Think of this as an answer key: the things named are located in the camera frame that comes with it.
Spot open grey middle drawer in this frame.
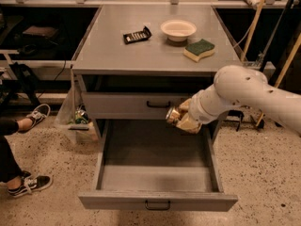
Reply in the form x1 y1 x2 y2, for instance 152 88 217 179
78 120 238 212

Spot white bowl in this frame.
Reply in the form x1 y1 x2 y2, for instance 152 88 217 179
161 20 197 42

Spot black sneaker upper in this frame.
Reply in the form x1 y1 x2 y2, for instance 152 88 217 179
17 104 51 134

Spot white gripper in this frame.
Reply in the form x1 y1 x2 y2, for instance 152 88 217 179
176 89 216 134

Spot black sneaker lower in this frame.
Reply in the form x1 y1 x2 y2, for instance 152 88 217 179
7 175 53 198

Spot clear plastic bin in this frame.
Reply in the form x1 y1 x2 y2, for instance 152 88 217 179
55 89 97 144

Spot closed grey top drawer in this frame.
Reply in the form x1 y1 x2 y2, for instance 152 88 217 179
82 92 190 120

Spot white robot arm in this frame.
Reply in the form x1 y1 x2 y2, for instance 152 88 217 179
176 65 301 135

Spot green yellow sponge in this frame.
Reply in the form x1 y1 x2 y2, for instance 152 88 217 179
183 39 215 62

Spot grey drawer cabinet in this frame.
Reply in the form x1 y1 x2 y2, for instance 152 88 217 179
73 4 240 140

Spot black drawer handle lower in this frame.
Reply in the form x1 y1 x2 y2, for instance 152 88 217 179
145 201 171 211

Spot person's black trouser leg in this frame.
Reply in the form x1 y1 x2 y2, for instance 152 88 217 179
0 119 22 183

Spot black drawer handle upper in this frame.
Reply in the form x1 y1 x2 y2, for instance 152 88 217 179
146 101 171 108

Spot black sneaker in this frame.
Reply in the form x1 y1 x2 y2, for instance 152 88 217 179
7 175 53 198
17 104 51 134

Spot black drawer handle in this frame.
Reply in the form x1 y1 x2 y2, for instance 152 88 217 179
145 201 171 211
146 101 171 108

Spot wooden stick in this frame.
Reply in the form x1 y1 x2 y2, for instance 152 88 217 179
241 0 265 62

